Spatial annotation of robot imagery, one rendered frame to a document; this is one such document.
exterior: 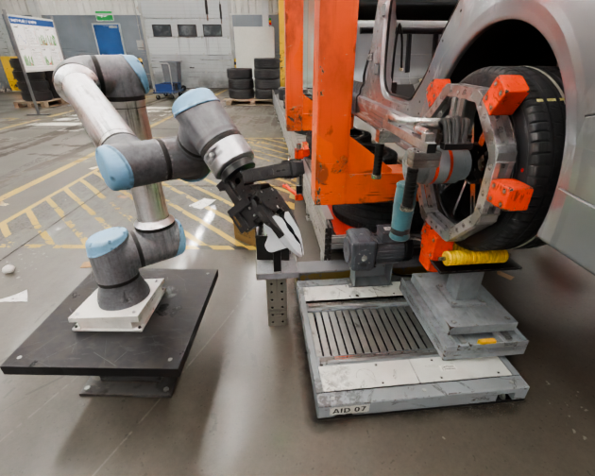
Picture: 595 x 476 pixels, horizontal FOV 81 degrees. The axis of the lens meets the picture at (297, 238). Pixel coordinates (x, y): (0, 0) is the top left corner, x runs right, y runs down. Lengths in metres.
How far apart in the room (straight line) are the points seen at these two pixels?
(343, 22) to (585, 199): 1.10
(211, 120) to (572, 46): 0.91
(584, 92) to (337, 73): 0.92
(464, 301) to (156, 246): 1.33
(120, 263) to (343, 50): 1.24
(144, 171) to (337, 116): 1.11
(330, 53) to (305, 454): 1.56
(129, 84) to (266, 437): 1.28
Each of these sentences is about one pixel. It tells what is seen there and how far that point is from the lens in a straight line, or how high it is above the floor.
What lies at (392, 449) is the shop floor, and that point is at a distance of 1.45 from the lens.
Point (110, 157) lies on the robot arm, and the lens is 0.76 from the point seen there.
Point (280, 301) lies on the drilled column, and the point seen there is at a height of 0.15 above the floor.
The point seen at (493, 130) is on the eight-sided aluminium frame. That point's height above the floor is 1.01.
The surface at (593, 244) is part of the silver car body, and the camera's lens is 1.09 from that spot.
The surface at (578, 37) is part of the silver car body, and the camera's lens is 1.19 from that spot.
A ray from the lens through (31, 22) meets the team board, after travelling 10.35.
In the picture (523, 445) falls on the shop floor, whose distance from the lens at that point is 1.63.
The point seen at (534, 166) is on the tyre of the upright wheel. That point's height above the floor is 0.93.
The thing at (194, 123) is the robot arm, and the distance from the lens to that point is 0.70.
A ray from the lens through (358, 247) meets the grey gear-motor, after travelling 1.72.
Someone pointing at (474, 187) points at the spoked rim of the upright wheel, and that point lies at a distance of 1.47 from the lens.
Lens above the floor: 1.22
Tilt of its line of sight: 28 degrees down
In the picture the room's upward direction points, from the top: straight up
